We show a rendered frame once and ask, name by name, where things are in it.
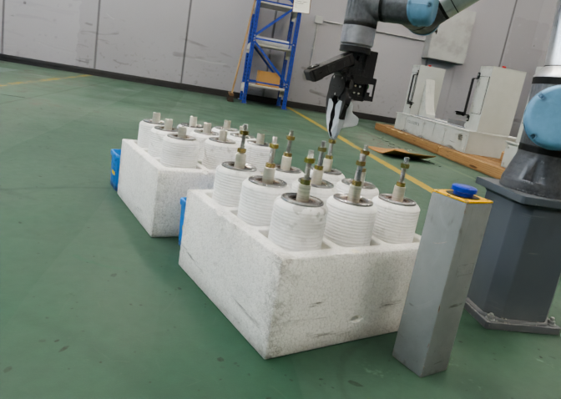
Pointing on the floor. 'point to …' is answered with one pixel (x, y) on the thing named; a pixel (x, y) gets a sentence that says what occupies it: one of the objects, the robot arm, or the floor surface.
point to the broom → (240, 56)
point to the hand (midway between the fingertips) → (331, 133)
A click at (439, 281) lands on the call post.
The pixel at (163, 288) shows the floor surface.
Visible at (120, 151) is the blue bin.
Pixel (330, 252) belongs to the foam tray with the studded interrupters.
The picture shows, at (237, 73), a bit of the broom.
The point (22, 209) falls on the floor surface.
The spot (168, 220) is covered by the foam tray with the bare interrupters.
